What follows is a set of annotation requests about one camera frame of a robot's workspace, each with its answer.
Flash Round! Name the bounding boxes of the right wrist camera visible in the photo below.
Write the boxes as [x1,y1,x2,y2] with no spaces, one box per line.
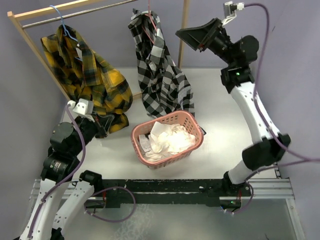
[221,1,245,26]

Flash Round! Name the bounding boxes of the pink wire hanger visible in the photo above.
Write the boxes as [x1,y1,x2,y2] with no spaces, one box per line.
[142,0,158,45]

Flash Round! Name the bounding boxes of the purple cable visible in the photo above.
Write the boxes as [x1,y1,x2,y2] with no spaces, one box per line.
[26,103,137,238]
[222,2,320,216]

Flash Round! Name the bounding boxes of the white clothes in basket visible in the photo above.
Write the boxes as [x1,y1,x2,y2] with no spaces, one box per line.
[138,122,196,163]

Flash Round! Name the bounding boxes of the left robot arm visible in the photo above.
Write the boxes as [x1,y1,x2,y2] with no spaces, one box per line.
[19,114,115,240]

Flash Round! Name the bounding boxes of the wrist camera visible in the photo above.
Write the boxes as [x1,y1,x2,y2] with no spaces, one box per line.
[67,98,95,123]
[221,1,245,26]

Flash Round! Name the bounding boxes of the black base bar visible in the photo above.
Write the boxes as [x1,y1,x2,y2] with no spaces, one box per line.
[72,177,253,209]

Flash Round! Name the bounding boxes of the yellow plaid shirt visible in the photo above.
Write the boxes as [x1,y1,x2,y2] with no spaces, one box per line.
[40,25,133,133]

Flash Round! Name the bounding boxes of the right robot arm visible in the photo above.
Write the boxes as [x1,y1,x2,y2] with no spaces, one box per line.
[175,18,291,196]

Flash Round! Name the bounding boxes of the blue wire hanger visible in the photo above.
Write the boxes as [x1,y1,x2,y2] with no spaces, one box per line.
[49,5,83,61]

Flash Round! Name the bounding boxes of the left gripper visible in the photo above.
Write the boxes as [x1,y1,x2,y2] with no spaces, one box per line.
[70,110,115,155]

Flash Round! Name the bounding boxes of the wooden clothes rack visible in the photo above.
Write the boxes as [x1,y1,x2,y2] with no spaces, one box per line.
[7,0,191,101]

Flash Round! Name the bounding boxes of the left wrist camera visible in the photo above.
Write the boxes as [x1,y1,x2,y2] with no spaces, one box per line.
[67,98,95,123]

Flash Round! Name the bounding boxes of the black white checkered shirt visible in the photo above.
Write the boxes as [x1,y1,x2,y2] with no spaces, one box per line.
[128,9,195,118]

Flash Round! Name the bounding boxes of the aluminium rail frame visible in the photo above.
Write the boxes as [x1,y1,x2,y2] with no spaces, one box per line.
[29,66,307,240]

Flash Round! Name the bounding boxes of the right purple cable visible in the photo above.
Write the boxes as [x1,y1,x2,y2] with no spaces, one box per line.
[222,2,320,216]

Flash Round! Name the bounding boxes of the pink laundry basket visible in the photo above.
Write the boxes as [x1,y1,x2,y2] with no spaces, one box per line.
[131,110,204,169]

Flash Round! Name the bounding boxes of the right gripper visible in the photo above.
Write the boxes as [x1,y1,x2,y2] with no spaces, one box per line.
[175,18,236,67]

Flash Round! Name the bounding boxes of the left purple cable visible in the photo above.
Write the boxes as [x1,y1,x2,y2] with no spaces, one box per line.
[26,103,137,238]

